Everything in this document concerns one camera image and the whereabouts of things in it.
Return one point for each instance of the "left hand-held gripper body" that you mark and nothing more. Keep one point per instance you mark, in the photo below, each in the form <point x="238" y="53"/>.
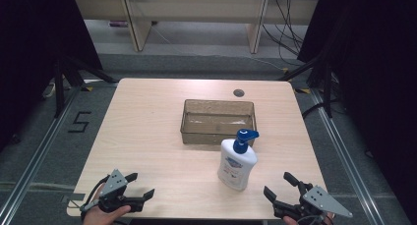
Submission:
<point x="113" y="185"/>

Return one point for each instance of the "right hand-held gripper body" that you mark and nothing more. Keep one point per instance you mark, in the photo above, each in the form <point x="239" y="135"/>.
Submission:
<point x="319" y="202"/>

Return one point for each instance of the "white pump bottle blue cap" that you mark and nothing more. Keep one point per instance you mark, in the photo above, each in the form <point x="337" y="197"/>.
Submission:
<point x="237" y="167"/>

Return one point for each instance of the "clear brown plastic box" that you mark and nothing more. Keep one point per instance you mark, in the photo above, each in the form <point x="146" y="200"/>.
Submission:
<point x="203" y="122"/>

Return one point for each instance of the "person's left hand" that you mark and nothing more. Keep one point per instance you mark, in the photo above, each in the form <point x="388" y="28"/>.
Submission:
<point x="102" y="215"/>

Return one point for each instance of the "person's right hand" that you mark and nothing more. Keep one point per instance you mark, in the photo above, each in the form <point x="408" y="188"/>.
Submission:
<point x="289" y="221"/>

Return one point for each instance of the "black metal stand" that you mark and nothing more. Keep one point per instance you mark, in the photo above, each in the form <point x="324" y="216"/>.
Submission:
<point x="327" y="87"/>
<point x="59" y="87"/>

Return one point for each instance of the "black curtain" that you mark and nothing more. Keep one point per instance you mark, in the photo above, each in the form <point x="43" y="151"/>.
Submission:
<point x="32" y="38"/>
<point x="377" y="71"/>

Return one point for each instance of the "light wooden desk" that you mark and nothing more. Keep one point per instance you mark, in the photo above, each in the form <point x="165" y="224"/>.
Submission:
<point x="196" y="7"/>

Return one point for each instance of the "metal floor rail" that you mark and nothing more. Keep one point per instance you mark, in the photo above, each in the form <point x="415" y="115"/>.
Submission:
<point x="344" y="146"/>
<point x="36" y="156"/>

